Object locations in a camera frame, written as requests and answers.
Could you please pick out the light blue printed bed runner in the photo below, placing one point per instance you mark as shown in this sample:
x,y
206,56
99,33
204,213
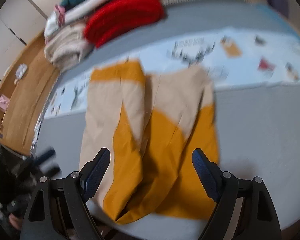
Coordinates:
x,y
233,58

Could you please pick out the purple box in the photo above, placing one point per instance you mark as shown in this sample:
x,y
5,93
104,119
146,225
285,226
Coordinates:
x,y
280,6

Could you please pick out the white rolled cloth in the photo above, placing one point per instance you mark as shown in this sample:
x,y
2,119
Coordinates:
x,y
80,11

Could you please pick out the cream folded blanket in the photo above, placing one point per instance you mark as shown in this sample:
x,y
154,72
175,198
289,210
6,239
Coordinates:
x,y
68,48

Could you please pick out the red folded blanket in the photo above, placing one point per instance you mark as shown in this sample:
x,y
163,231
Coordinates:
x,y
119,17

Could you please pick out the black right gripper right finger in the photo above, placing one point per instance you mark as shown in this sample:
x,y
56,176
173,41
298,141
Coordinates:
x,y
209,174

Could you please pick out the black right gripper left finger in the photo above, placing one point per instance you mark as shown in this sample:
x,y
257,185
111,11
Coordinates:
x,y
93,172

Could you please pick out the white pink printed cloth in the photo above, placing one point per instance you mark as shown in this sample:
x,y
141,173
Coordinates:
x,y
54,22

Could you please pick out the finger of the black left gripper seen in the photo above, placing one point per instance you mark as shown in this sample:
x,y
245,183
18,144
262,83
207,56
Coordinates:
x,y
43,158

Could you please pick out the beige and mustard garment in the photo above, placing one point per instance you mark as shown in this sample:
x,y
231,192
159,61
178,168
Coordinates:
x,y
151,124

